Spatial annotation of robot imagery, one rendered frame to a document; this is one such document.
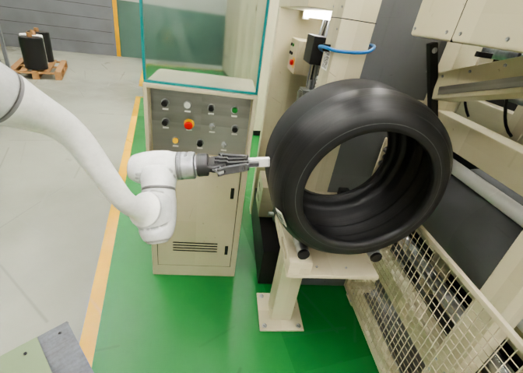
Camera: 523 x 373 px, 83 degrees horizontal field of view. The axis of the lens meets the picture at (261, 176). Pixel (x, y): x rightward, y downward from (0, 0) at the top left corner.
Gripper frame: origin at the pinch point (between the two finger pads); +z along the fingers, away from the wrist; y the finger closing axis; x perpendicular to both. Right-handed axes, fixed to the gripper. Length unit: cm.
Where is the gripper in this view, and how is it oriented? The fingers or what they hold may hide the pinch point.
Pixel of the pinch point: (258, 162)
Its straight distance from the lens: 98.1
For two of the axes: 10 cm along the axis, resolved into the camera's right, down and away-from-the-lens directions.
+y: -0.9, -4.9, 8.7
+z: 10.0, -0.5, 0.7
